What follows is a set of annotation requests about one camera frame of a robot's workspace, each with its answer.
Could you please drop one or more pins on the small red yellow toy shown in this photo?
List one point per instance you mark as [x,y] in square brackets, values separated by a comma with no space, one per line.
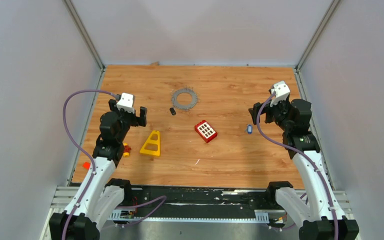
[127,150]

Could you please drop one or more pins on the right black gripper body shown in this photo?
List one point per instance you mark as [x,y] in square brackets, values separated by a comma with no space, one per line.
[276,113]

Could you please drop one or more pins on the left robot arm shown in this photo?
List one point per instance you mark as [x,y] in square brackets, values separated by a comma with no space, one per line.
[99,194]

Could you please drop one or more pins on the blue key tag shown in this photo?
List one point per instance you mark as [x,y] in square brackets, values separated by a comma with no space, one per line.
[249,129]

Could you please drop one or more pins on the red window toy block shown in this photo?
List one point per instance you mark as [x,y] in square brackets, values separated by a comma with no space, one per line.
[205,131]

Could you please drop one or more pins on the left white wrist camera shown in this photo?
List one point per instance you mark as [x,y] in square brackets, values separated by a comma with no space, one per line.
[126,102]

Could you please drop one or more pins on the white slotted cable duct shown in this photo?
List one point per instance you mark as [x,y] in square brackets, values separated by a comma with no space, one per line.
[260,217]

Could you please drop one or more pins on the orange cube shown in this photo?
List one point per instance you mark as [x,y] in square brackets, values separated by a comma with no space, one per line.
[86,165]

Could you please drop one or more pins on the small black key fob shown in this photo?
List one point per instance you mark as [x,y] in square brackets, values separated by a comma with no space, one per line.
[172,111]

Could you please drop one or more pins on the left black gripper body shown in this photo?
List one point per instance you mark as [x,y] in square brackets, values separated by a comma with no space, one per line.
[127,119]

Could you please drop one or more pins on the grey metal keyring disc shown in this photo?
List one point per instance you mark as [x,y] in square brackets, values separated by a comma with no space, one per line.
[184,98]

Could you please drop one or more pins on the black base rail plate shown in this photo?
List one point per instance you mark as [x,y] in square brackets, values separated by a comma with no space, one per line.
[198,202]

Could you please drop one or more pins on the yellow triangular toy block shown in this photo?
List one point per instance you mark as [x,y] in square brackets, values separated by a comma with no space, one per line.
[152,145]

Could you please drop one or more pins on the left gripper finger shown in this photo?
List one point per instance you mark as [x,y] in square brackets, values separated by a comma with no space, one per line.
[142,118]
[113,105]

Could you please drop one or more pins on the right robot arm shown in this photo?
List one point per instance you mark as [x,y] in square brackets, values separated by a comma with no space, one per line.
[286,123]

